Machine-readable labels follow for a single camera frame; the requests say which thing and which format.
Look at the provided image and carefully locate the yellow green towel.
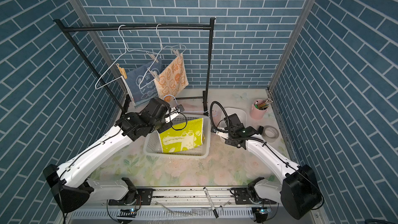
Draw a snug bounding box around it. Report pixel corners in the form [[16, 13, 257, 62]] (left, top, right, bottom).
[[159, 118, 204, 153]]

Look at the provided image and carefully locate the light blue wire hanger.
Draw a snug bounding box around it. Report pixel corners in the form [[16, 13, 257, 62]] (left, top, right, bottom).
[[163, 94, 209, 117]]

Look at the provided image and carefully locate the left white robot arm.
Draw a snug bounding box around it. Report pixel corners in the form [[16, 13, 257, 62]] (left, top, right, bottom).
[[43, 97, 184, 214]]

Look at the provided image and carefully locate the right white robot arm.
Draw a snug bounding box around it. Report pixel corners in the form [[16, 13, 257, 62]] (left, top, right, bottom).
[[211, 114, 324, 219]]

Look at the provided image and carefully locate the orange bunny towel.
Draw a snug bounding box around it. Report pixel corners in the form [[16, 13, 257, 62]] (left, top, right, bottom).
[[154, 54, 189, 102]]

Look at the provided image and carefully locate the pink metal pen bucket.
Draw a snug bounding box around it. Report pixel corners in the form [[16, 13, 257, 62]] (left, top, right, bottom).
[[249, 99, 268, 120]]

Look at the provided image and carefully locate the black object beside tape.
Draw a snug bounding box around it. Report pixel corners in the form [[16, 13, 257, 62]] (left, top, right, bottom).
[[258, 126, 264, 135]]

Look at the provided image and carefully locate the beige clothespin orange towel lower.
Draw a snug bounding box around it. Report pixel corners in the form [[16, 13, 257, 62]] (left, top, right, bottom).
[[148, 69, 160, 81]]

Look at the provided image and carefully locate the beige clothespin orange towel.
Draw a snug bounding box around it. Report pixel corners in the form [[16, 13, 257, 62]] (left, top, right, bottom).
[[148, 69, 160, 81], [171, 48, 181, 57]]

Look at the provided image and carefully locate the blue bear towel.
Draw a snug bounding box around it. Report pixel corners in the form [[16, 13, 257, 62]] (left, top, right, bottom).
[[122, 57, 163, 107]]

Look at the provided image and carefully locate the roll of tape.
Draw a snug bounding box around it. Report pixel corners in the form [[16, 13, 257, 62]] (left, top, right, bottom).
[[262, 125, 280, 143]]

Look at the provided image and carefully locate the white perforated plastic basket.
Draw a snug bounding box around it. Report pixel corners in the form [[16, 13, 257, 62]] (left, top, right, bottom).
[[144, 114, 211, 159]]

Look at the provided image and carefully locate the bundle of coloured pencils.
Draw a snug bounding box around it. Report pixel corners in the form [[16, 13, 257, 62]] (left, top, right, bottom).
[[257, 99, 273, 110]]

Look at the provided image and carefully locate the beige clothespin orange towel upper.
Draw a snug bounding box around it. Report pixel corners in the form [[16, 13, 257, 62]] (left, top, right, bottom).
[[171, 48, 181, 57]]

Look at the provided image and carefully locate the beige clothespin on blue towel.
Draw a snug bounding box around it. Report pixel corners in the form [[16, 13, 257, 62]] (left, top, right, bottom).
[[148, 54, 159, 63]]

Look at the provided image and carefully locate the beige clothespin far left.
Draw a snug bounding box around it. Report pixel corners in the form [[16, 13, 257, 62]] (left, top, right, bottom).
[[116, 63, 127, 79]]

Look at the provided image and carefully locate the black corrugated cable hose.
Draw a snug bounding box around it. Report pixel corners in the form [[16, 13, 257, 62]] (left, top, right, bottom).
[[209, 101, 231, 134]]

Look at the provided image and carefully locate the white wire hanger middle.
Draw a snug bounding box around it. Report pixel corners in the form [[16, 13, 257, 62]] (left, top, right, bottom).
[[138, 24, 187, 89]]

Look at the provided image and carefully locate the white wire hanger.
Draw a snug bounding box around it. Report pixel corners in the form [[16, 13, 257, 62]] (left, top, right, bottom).
[[138, 24, 187, 89], [94, 24, 158, 90]]

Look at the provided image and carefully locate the black marker on rail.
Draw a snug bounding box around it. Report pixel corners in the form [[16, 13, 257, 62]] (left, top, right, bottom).
[[203, 187, 219, 218]]

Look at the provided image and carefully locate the white wire hanger left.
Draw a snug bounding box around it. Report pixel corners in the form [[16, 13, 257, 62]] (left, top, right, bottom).
[[94, 24, 158, 90]]

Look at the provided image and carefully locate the black clothes rack frame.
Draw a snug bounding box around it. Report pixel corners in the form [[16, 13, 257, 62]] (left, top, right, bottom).
[[53, 17, 216, 116]]

